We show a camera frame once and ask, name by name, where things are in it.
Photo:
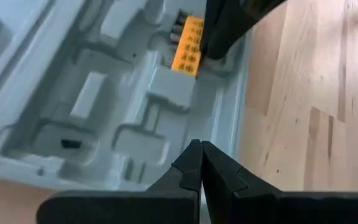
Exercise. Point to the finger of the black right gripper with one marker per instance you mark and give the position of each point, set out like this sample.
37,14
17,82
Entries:
232,21

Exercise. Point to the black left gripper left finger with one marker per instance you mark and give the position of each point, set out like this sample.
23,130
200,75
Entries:
166,205

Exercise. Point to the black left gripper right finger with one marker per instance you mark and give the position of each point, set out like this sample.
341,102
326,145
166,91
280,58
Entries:
259,205

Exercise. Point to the yellow screwdriver bit holder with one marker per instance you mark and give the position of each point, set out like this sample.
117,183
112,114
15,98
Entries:
188,46

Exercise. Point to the grey plastic tool case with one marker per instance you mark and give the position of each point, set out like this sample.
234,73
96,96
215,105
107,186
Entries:
89,77

